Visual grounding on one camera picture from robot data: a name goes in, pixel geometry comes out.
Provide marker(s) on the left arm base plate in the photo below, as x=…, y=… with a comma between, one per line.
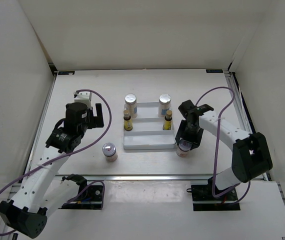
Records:
x=91, y=199

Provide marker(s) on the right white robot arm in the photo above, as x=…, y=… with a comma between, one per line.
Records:
x=250, y=152

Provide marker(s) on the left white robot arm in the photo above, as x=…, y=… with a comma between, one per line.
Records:
x=28, y=211

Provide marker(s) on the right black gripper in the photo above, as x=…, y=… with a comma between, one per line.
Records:
x=190, y=131

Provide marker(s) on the white divided tray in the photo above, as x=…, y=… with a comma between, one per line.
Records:
x=148, y=132

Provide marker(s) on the short jar red label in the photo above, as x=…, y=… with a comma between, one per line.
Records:
x=183, y=148
x=110, y=152

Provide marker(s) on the small yellow bottle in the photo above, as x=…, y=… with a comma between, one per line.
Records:
x=167, y=124
x=128, y=124

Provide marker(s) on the tall jar silver lid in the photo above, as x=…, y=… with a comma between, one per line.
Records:
x=131, y=104
x=164, y=104

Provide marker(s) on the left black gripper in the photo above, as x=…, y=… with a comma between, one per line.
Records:
x=92, y=119

